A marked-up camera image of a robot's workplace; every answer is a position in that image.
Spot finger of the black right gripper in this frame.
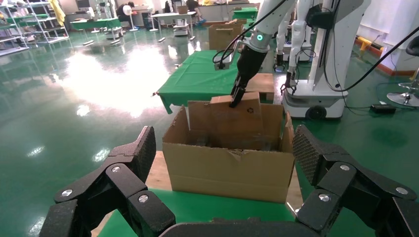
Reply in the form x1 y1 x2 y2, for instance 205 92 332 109
228 76 247 109

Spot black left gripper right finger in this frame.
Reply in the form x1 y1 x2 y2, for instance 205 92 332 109
292 124 419 237

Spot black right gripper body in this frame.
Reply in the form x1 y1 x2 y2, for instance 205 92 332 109
235 45 267 89

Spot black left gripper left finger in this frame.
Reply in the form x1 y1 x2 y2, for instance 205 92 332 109
39 125 176 237

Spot small brown cardboard box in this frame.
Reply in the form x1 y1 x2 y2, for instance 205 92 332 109
209 92 264 150

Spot spare brown cardboard box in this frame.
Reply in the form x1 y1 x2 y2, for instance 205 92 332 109
245 73 276 101

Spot large open cardboard carton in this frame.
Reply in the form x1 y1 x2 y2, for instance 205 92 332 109
162 99 296 204

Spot green table cloth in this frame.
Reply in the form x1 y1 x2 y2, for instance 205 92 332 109
156 49 250 115
98 189 297 237

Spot black power adapter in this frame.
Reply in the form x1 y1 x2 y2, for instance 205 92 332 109
370 103 397 115

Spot white wheeled background robot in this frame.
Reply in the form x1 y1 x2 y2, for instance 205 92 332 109
281 0 373 120

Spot white desk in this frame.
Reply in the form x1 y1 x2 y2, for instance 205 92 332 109
150 11 198 42

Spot black stool chrome base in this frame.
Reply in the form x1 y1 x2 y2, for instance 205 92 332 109
386 34 419 108

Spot yellow floor barrier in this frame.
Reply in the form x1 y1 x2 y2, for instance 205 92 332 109
356 36 384 54

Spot white standing fan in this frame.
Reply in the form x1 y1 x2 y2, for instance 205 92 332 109
122 4 139 32

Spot green covered white table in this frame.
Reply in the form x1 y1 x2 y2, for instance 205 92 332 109
70 18 123 45

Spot white metal storage rack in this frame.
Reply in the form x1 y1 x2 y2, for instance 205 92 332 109
0 0 70 57

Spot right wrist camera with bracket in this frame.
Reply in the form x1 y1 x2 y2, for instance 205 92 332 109
213 39 243 71

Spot cardboard carton with handle hole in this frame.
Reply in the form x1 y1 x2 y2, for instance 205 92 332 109
208 19 245 52

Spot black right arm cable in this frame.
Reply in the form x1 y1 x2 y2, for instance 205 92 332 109
212 0 289 70

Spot thick black power cable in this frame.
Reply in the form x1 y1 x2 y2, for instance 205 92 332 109
322 26 419 93

